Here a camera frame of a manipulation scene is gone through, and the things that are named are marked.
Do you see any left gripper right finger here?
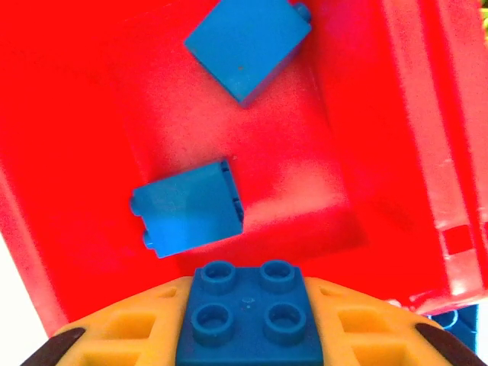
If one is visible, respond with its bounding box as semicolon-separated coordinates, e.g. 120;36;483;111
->
307;276;486;366

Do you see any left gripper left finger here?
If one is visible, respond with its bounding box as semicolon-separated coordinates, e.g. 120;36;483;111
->
18;276;196;366

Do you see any blue lego brick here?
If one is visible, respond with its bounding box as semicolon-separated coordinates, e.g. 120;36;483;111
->
174;260;326;366
129;159;245;259
183;0;313;109
426;304;480;355

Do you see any red plastic bin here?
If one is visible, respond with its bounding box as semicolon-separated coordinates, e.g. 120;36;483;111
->
0;0;488;336
426;0;488;306

